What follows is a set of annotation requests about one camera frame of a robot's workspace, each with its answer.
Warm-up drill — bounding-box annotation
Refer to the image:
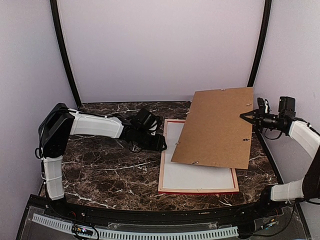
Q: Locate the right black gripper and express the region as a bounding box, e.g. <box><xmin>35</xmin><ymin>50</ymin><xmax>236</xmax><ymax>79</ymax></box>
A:
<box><xmin>240</xmin><ymin>105</ymin><xmax>282</xmax><ymax>134</ymax></box>

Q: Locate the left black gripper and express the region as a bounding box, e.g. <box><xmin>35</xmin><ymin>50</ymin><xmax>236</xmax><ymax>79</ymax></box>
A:
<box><xmin>135</xmin><ymin>128</ymin><xmax>167</xmax><ymax>152</ymax></box>

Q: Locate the landscape photo print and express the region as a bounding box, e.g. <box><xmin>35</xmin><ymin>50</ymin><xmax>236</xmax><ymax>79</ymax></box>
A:
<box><xmin>162</xmin><ymin>121</ymin><xmax>235</xmax><ymax>190</ymax></box>

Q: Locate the red wooden picture frame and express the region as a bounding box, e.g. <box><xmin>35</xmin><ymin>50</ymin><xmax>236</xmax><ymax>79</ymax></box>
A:
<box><xmin>157</xmin><ymin>118</ymin><xmax>239</xmax><ymax>195</ymax></box>

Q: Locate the brown cardboard backing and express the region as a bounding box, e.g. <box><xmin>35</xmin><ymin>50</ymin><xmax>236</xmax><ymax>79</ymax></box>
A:
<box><xmin>171</xmin><ymin>87</ymin><xmax>254</xmax><ymax>170</ymax></box>

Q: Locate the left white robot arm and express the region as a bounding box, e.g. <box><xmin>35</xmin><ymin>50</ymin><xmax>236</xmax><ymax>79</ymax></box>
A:
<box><xmin>34</xmin><ymin>103</ymin><xmax>167</xmax><ymax>218</ymax></box>

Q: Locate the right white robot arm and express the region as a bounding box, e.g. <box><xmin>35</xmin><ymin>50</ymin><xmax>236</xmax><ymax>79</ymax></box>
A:
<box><xmin>239</xmin><ymin>109</ymin><xmax>320</xmax><ymax>217</ymax></box>

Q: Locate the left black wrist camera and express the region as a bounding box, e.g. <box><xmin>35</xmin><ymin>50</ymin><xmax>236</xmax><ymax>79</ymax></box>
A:
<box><xmin>135</xmin><ymin>108</ymin><xmax>157</xmax><ymax>130</ymax></box>

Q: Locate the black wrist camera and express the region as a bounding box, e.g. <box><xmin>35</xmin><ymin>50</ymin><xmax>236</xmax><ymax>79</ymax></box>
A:
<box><xmin>135</xmin><ymin>108</ymin><xmax>157</xmax><ymax>130</ymax></box>
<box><xmin>278</xmin><ymin>96</ymin><xmax>296</xmax><ymax>118</ymax></box>

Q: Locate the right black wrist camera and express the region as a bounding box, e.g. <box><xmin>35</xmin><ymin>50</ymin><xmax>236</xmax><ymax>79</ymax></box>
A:
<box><xmin>278</xmin><ymin>96</ymin><xmax>296</xmax><ymax>118</ymax></box>

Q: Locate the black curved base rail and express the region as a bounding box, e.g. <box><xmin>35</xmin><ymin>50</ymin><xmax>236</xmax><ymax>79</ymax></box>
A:
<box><xmin>27</xmin><ymin>194</ymin><xmax>289</xmax><ymax>228</ymax></box>

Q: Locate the white cable duct strip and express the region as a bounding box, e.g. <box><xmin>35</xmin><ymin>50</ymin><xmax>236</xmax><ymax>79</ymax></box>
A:
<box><xmin>31</xmin><ymin>213</ymin><xmax>239</xmax><ymax>240</ymax></box>

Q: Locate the right black corner post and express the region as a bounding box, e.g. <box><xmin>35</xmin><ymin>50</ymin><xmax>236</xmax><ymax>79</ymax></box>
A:
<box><xmin>247</xmin><ymin>0</ymin><xmax>273</xmax><ymax>87</ymax></box>

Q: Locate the black corner post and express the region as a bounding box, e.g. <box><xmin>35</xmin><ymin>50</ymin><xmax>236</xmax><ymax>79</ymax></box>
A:
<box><xmin>49</xmin><ymin>0</ymin><xmax>82</xmax><ymax>108</ymax></box>
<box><xmin>247</xmin><ymin>0</ymin><xmax>273</xmax><ymax>87</ymax></box>

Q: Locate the left black corner post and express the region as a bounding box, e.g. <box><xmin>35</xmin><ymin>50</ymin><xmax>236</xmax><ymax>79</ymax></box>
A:
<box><xmin>49</xmin><ymin>0</ymin><xmax>82</xmax><ymax>108</ymax></box>

